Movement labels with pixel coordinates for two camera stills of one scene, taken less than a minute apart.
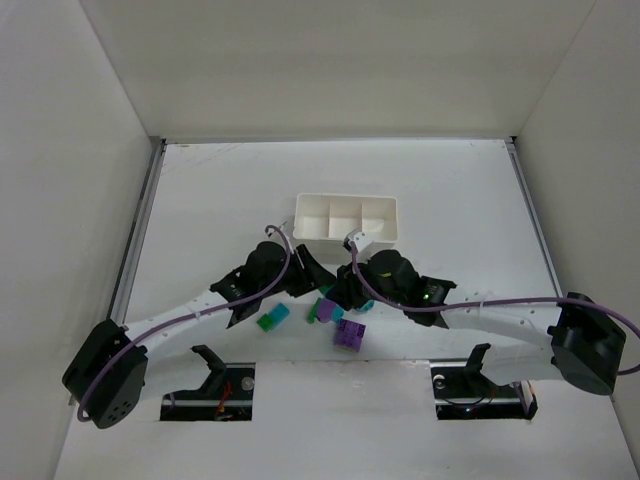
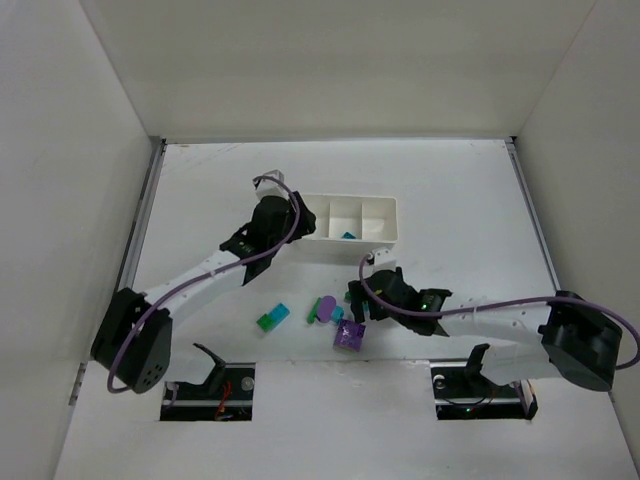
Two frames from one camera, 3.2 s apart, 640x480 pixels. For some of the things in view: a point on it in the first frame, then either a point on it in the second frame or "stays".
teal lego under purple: x=337 y=314 stays
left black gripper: x=304 y=270 -> x=298 y=220
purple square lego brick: x=349 y=335 stays
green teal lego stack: x=274 y=318 stays
